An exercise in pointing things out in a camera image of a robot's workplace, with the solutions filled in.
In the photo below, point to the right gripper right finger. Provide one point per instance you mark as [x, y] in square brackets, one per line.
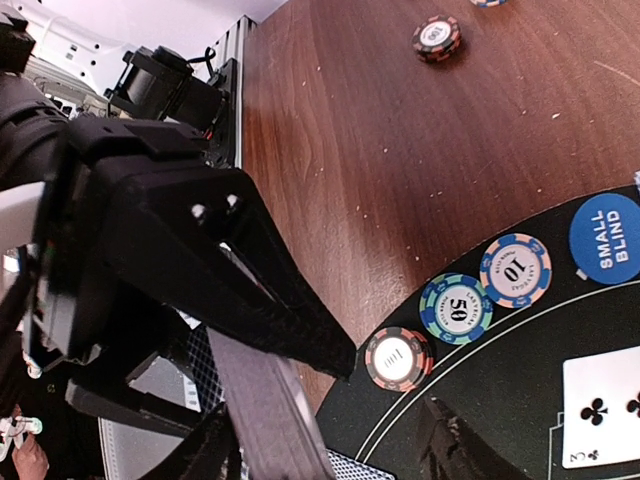
[448, 448]

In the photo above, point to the round black poker mat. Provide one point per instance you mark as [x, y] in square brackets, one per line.
[508, 384]

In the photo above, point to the playing card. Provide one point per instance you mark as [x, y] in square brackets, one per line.
[270, 412]

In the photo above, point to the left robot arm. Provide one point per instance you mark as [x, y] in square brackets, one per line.
[54, 73]

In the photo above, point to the three of clubs card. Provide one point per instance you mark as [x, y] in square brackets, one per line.
[601, 409]

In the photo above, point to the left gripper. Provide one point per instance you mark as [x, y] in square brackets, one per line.
[91, 311]

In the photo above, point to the orange 100 chip stack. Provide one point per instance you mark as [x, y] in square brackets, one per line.
[437, 38]

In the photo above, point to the blue small blind button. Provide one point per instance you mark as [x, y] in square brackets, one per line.
[604, 238]

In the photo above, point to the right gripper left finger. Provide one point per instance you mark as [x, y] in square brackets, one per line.
[211, 451]

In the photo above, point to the blue-backed card deck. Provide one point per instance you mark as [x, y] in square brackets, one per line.
[206, 379]

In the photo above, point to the front aluminium rail base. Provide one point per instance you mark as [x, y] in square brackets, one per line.
[227, 140]

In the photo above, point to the green chip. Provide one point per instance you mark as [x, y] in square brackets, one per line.
[455, 308]

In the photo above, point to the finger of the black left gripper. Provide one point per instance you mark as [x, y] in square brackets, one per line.
[211, 249]

